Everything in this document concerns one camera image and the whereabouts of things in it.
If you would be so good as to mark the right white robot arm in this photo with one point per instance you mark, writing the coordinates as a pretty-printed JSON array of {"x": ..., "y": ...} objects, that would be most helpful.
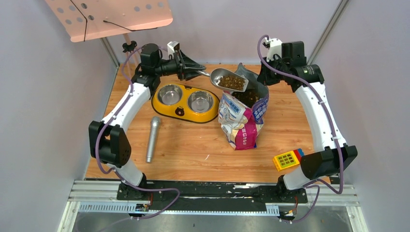
[{"x": 332, "y": 154}]

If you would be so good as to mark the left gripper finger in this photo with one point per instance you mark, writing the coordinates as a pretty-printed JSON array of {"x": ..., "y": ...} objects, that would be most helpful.
[
  {"x": 189, "y": 63},
  {"x": 191, "y": 73}
]

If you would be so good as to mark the grey slotted cable duct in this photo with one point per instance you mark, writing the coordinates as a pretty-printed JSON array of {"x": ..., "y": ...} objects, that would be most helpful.
[{"x": 225, "y": 207}]

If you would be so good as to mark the silver metal scoop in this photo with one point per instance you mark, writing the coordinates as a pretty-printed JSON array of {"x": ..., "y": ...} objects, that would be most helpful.
[{"x": 226, "y": 80}]

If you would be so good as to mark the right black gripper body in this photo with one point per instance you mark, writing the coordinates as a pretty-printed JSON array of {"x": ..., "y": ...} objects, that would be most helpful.
[{"x": 270, "y": 77}]

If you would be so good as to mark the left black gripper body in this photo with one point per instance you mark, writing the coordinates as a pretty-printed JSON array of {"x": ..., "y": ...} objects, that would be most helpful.
[{"x": 182, "y": 64}]

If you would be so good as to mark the cat food bag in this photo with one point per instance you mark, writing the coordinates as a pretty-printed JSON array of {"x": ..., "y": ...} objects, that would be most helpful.
[{"x": 241, "y": 114}]

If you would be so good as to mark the pink music stand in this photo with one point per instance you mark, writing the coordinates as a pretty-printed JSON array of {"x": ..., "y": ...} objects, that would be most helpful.
[{"x": 86, "y": 20}]

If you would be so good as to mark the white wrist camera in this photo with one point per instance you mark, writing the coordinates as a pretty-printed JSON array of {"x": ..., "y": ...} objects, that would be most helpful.
[
  {"x": 274, "y": 47},
  {"x": 173, "y": 49}
]

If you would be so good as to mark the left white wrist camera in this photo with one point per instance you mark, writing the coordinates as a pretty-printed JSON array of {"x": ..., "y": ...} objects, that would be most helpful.
[{"x": 173, "y": 49}]

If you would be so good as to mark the silver toy microphone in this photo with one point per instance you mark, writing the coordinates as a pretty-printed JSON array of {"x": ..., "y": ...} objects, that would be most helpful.
[{"x": 152, "y": 140}]

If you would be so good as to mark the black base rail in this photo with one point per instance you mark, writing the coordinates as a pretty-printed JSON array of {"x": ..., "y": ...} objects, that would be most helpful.
[{"x": 165, "y": 192}]

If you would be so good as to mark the yellow double pet bowl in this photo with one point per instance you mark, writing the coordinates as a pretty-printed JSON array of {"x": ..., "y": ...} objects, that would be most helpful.
[{"x": 186, "y": 103}]

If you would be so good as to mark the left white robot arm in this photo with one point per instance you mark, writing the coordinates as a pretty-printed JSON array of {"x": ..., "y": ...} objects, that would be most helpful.
[{"x": 109, "y": 144}]

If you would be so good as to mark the yellow toy block calculator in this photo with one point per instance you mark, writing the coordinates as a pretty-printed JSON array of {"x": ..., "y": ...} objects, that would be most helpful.
[{"x": 288, "y": 159}]

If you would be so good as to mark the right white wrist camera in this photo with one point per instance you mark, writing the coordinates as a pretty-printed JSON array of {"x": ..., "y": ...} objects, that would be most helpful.
[{"x": 274, "y": 47}]

